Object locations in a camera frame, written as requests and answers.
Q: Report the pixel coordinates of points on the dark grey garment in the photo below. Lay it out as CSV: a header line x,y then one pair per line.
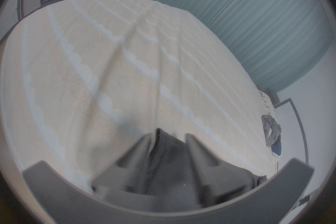
x,y
170,173

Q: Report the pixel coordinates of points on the bed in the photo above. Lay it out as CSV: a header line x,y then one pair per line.
x,y
110,68

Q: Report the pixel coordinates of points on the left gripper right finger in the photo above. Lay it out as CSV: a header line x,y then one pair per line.
x,y
203,165

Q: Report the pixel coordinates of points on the pile of clothes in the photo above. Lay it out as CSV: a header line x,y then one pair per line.
x,y
271,129

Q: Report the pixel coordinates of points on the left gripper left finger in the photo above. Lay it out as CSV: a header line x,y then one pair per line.
x,y
131,165

